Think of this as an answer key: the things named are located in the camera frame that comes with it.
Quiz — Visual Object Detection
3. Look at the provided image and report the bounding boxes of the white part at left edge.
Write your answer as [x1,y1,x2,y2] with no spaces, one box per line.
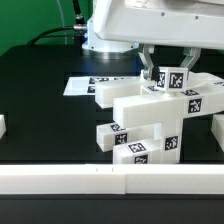
[0,115,6,139]

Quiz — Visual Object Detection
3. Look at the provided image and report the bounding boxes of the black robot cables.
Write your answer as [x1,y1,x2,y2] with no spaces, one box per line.
[26,0,88,47]

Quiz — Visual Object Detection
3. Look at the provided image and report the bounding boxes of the white chair seat part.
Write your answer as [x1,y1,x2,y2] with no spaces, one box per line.
[141,73,224,163]

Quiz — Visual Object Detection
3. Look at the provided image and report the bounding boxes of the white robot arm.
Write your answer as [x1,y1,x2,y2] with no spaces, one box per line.
[83,0,224,74]

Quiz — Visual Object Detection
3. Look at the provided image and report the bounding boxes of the white sheet with four tags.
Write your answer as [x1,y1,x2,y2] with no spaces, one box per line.
[63,76,135,96]

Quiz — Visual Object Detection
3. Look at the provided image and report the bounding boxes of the white chair back frame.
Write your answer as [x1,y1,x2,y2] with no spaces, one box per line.
[95,72,224,128]

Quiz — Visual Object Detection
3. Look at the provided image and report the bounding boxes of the white front rail fixture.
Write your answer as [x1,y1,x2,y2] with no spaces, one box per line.
[0,164,224,195]

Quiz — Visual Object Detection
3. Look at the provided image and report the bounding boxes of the white part at edge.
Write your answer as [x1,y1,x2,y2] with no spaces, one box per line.
[0,115,6,139]
[211,114,224,152]

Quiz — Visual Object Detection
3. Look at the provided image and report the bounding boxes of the white tagged cube block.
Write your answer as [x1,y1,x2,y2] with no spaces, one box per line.
[152,67,189,93]

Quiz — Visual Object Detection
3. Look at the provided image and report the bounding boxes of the white part at right edge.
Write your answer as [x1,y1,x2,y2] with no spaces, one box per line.
[211,114,224,152]

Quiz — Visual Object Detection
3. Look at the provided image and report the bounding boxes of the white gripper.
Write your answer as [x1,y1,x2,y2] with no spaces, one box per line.
[94,0,224,79]

